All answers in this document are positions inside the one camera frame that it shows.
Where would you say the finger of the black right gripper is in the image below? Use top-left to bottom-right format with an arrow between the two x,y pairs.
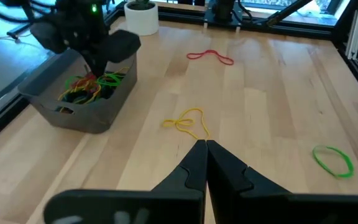
94,30 -> 142,78
81,52 -> 98,78

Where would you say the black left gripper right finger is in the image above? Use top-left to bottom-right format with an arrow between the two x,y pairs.
206,139 -> 358,224

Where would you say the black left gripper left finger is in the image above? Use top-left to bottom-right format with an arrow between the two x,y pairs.
43,139 -> 206,224

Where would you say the grey translucent plastic bin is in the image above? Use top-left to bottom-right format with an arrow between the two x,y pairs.
17,48 -> 138,135

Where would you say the green plant in white pot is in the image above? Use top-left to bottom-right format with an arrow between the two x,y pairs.
123,0 -> 160,37

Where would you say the black floor stand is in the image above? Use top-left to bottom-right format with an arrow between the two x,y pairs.
6,26 -> 43,40

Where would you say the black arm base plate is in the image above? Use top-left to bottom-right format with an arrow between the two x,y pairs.
203,7 -> 256,30

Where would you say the black diagonal frame brace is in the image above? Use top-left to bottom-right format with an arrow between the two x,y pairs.
264,0 -> 315,27

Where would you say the silver frame bracket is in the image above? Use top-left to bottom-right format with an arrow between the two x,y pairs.
345,1 -> 358,62

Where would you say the black vertical frame post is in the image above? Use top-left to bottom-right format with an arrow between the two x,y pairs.
333,0 -> 358,43

